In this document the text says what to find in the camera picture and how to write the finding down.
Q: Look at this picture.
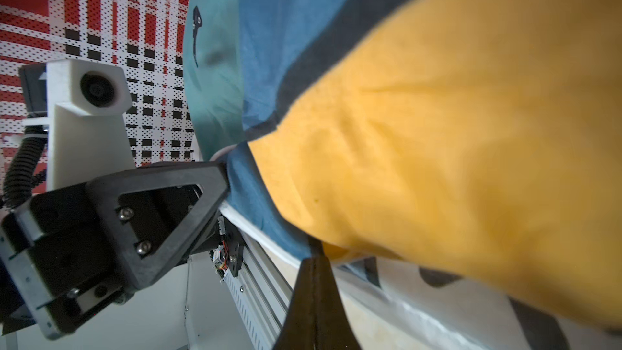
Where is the green cat-print pillow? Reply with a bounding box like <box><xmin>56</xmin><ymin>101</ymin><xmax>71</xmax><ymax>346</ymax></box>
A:
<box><xmin>183</xmin><ymin>0</ymin><xmax>244</xmax><ymax>160</ymax></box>

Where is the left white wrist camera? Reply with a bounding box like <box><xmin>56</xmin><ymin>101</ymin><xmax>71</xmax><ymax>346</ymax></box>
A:
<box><xmin>19</xmin><ymin>59</ymin><xmax>135</xmax><ymax>191</ymax></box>

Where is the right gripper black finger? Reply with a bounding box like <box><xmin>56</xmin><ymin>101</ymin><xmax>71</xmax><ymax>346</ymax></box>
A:
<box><xmin>273</xmin><ymin>256</ymin><xmax>361</xmax><ymax>349</ymax></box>

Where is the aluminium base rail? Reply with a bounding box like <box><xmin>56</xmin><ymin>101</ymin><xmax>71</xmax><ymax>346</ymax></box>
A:
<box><xmin>184</xmin><ymin>213</ymin><xmax>312</xmax><ymax>350</ymax></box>

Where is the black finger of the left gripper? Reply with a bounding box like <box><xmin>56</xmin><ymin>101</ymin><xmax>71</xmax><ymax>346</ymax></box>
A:
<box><xmin>85</xmin><ymin>162</ymin><xmax>229</xmax><ymax>290</ymax></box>

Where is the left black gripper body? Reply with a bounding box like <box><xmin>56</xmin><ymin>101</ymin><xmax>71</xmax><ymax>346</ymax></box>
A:
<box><xmin>1</xmin><ymin>181</ymin><xmax>128</xmax><ymax>340</ymax></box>

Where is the blue cartoon-print pillow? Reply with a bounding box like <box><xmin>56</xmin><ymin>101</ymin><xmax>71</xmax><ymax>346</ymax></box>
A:
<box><xmin>238</xmin><ymin>0</ymin><xmax>621</xmax><ymax>349</ymax></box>

